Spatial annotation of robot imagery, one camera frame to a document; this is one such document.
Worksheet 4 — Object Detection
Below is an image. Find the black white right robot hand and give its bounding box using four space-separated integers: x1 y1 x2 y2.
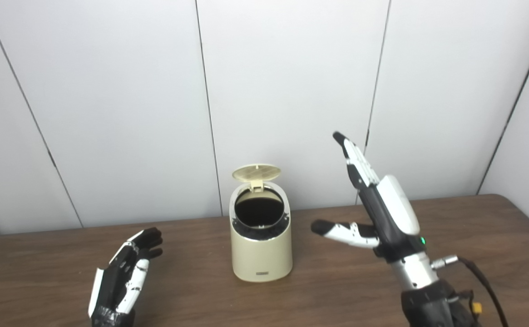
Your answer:
311 131 428 263

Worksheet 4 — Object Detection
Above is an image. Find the cream-colored bin body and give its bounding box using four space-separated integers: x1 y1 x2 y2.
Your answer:
229 181 293 283

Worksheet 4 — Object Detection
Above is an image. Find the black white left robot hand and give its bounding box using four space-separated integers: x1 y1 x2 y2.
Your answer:
88 227 163 324

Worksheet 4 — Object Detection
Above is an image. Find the cream round bin lid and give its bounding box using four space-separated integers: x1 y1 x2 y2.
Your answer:
232 163 282 191

